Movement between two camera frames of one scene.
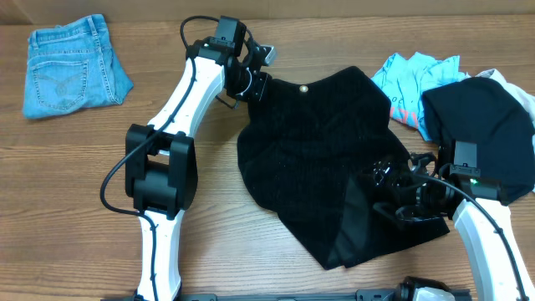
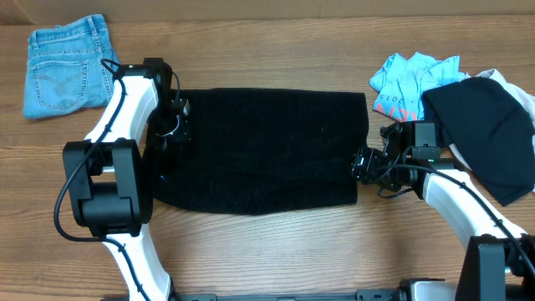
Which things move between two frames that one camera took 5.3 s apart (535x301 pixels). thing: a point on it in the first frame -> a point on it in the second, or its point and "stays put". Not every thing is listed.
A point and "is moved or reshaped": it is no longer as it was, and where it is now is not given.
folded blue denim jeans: (73, 67) stays put
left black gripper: (257, 94) -> (174, 144)
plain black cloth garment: (480, 110) stays put
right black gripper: (387, 180) -> (360, 163)
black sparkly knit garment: (306, 154) is moved or reshaped
